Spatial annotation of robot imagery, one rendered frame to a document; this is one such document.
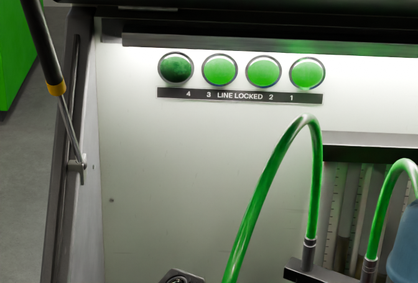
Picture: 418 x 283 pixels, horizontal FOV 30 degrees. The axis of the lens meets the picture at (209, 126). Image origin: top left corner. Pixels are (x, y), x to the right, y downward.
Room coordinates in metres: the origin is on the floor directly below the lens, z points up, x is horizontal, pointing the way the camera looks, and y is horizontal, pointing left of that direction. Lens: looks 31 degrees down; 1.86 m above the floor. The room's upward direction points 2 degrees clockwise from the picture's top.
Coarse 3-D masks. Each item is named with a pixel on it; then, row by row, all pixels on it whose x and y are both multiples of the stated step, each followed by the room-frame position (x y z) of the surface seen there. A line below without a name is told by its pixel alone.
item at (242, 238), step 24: (312, 120) 0.78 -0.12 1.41; (288, 144) 0.70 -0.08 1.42; (312, 144) 0.84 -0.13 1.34; (264, 168) 0.66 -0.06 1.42; (312, 168) 0.86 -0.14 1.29; (264, 192) 0.64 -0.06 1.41; (312, 192) 0.87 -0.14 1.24; (312, 216) 0.87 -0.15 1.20; (240, 240) 0.59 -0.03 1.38; (312, 240) 0.87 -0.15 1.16; (240, 264) 0.58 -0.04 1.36
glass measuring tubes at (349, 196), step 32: (352, 160) 0.92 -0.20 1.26; (384, 160) 0.92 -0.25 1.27; (416, 160) 0.92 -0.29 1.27; (320, 192) 0.93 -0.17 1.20; (352, 192) 0.93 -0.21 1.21; (320, 224) 0.93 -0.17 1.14; (352, 224) 0.95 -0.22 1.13; (384, 224) 0.95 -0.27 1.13; (320, 256) 0.93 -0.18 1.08; (352, 256) 0.95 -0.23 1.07; (384, 256) 0.93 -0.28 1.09
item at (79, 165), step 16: (32, 0) 0.68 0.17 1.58; (32, 16) 0.68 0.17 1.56; (32, 32) 0.70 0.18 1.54; (48, 32) 0.70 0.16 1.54; (48, 48) 0.71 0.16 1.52; (48, 64) 0.72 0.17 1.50; (48, 80) 0.73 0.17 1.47; (64, 112) 0.76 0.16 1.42; (80, 160) 0.81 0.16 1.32; (80, 176) 0.81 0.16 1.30
